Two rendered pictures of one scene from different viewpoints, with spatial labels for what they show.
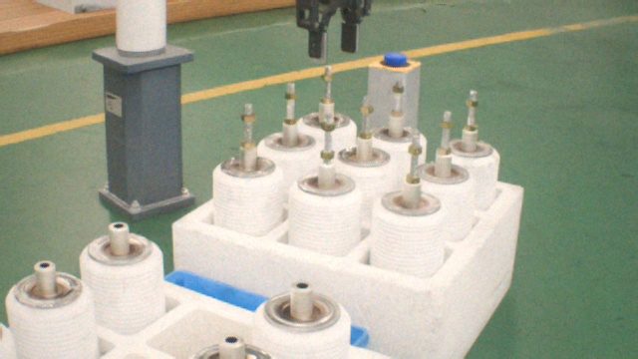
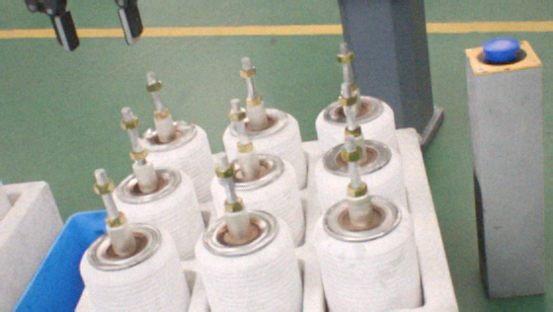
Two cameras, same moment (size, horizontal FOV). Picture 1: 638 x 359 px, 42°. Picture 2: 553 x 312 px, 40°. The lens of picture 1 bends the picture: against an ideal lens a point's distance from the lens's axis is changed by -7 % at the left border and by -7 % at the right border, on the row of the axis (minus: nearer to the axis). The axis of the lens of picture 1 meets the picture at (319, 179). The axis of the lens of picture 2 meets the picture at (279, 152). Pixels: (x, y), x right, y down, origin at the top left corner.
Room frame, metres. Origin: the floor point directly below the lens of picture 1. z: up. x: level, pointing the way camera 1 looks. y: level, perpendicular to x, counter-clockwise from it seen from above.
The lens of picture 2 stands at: (0.99, -0.77, 0.65)
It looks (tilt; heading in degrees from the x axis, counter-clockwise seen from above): 28 degrees down; 72
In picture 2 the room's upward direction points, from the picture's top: 12 degrees counter-clockwise
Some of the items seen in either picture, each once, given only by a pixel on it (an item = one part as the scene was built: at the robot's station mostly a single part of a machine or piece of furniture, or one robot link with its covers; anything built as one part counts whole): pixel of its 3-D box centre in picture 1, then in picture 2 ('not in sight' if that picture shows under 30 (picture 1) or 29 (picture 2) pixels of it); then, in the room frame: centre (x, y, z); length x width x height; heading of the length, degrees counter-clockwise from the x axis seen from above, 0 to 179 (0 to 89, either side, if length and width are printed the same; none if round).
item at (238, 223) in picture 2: (443, 165); (238, 222); (1.13, -0.17, 0.26); 0.02 x 0.02 x 0.03
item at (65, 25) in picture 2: (318, 47); (67, 31); (1.04, 0.01, 0.44); 0.02 x 0.01 x 0.04; 56
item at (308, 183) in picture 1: (326, 184); (149, 186); (1.08, -0.01, 0.25); 0.08 x 0.08 x 0.01
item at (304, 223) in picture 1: (324, 247); (169, 250); (1.08, -0.01, 0.16); 0.10 x 0.10 x 0.18
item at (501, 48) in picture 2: (395, 60); (501, 51); (1.47, -0.12, 0.32); 0.04 x 0.04 x 0.02
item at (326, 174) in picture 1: (326, 176); (146, 176); (1.08, -0.01, 0.26); 0.02 x 0.02 x 0.03
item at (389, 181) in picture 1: (360, 216); (266, 239); (1.18, -0.06, 0.16); 0.10 x 0.10 x 0.18
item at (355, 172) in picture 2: (471, 116); (355, 173); (1.24, -0.22, 0.30); 0.01 x 0.01 x 0.08; 75
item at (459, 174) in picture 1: (442, 174); (240, 233); (1.13, -0.17, 0.25); 0.08 x 0.08 x 0.01
